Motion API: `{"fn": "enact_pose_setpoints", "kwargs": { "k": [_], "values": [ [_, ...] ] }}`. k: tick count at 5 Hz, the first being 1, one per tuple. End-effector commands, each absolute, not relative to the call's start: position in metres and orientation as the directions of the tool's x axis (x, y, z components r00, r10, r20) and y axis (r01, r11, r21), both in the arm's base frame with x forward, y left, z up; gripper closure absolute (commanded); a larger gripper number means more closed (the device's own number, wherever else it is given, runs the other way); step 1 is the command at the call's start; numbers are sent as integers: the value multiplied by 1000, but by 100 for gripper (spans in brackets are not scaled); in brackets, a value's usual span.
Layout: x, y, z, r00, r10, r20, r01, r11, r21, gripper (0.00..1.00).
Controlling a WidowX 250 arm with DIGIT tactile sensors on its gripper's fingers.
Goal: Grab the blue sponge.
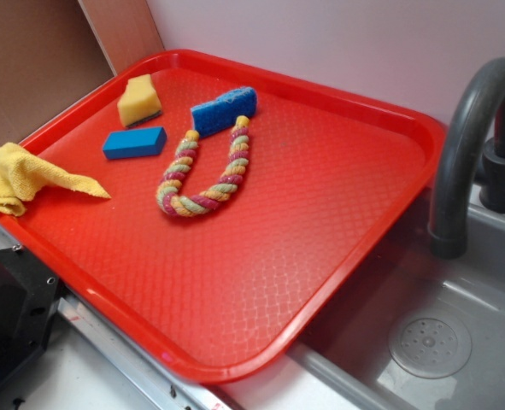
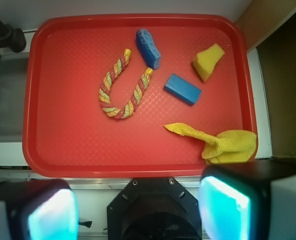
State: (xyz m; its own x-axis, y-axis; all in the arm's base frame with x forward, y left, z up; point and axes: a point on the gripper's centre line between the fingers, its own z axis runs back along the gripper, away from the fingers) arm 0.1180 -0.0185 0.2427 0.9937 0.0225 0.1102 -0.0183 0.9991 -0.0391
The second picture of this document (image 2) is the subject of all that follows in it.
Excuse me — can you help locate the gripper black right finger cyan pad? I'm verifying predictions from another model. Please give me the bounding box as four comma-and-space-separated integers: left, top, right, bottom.
198, 158, 296, 240

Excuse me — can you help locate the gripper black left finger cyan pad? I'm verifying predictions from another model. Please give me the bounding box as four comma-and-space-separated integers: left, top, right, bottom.
0, 179, 79, 240

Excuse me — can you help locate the yellow sponge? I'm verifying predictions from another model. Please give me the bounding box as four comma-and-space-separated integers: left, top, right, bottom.
192, 43, 225, 82

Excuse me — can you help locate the blue sponge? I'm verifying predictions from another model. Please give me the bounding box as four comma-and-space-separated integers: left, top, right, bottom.
136, 29, 161, 70

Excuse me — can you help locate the yellow microfiber cloth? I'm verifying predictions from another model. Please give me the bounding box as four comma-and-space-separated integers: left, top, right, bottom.
164, 122, 257, 164

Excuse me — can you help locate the red plastic tray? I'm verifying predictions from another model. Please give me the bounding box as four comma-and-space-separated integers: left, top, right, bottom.
23, 14, 257, 178

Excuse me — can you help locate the grey sink basin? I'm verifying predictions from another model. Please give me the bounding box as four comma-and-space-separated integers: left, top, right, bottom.
0, 56, 28, 143

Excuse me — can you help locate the blue wooden block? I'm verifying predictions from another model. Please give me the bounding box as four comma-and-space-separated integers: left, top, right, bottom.
164, 73, 202, 106

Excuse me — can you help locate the black octagonal mount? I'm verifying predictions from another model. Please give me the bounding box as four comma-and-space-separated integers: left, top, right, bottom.
107, 177, 202, 240

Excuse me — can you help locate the multicoloured twisted rope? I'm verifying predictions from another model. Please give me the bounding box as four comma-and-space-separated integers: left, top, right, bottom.
99, 48, 154, 120

